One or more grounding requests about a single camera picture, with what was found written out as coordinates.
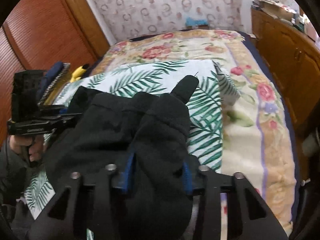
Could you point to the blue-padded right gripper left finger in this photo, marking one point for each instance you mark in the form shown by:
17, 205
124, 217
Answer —
124, 177

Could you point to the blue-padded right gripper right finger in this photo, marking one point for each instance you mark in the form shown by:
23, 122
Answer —
194, 182

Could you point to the black garment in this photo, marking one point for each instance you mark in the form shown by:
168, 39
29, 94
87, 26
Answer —
156, 208

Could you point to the person's left hand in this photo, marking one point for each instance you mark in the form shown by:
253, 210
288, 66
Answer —
34, 144

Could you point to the folded patterned yellow garment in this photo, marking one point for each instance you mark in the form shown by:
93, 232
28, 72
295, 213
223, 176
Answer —
55, 87

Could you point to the folded navy blue garment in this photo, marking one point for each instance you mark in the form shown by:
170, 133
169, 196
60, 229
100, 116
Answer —
48, 78

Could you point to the yellow plush toy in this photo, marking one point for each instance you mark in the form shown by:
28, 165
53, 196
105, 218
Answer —
78, 73

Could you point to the floral bed blanket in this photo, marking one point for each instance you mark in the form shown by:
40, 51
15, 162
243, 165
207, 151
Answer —
238, 116

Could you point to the wooden louvered wardrobe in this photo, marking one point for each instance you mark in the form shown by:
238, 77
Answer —
38, 33

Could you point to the palm leaf print sheet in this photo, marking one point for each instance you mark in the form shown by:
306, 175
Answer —
187, 94

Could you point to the wooden sideboard cabinet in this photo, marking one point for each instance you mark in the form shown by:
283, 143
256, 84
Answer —
293, 60

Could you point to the blue cloth on box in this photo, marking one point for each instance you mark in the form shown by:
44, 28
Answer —
192, 23

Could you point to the cardboard box on cabinet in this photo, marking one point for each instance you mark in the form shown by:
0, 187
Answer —
276, 11

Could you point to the circle patterned wall curtain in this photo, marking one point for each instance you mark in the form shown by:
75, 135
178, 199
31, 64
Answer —
128, 19

